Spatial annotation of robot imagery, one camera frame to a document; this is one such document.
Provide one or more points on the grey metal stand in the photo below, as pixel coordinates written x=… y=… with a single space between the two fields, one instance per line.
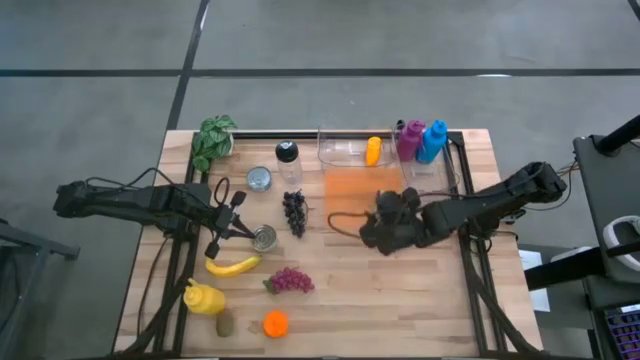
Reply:
x=30 y=243

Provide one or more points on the brown toy kiwi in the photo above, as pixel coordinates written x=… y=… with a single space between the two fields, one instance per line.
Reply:
x=225 y=325

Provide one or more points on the clear plastic bin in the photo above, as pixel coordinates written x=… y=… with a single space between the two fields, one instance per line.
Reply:
x=345 y=150
x=430 y=175

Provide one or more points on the white headset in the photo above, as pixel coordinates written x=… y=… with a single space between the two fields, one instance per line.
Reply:
x=609 y=235

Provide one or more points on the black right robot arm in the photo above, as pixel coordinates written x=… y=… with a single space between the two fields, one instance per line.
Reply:
x=490 y=200

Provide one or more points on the orange round toy fruit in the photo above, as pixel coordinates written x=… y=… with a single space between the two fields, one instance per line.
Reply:
x=275 y=324

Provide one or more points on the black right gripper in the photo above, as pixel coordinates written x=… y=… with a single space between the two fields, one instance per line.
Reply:
x=405 y=227

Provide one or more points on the clear bottle with black lid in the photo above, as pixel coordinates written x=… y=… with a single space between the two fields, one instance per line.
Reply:
x=289 y=167

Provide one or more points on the white paper sheet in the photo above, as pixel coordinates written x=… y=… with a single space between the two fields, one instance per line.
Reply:
x=529 y=260

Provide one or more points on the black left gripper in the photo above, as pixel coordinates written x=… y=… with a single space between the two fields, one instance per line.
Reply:
x=221 y=220

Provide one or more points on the blue tuna can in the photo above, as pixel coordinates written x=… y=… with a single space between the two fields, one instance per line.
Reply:
x=259 y=179
x=266 y=239

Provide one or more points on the black aluminium rig frame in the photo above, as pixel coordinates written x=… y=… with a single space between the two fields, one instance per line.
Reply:
x=300 y=134

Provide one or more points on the orange yellow toy food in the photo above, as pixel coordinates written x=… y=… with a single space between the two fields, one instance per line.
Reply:
x=373 y=150

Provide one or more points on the dark purple toy grape bunch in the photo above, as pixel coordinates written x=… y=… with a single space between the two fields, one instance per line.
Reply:
x=295 y=212

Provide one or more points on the yellow toy banana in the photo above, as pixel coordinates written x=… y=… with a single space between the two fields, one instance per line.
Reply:
x=230 y=270

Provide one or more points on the backlit keyboard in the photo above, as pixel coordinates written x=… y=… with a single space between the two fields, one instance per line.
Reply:
x=625 y=332

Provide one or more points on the black equipment cart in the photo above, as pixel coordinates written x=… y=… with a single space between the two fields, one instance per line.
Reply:
x=610 y=190

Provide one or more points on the yellow mustard squeeze bottle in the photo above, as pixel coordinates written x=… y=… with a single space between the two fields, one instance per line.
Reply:
x=205 y=300

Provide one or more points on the blue squeeze bottle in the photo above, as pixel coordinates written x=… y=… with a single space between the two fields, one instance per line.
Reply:
x=431 y=145

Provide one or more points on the magenta squeeze bottle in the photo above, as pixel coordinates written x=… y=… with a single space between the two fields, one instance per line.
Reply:
x=410 y=142

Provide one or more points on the red toy grape bunch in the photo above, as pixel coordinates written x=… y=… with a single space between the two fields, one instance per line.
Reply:
x=290 y=280

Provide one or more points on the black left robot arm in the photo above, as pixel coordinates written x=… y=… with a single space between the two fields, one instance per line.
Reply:
x=135 y=202

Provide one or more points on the green potted plant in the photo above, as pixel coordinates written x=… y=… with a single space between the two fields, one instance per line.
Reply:
x=215 y=140

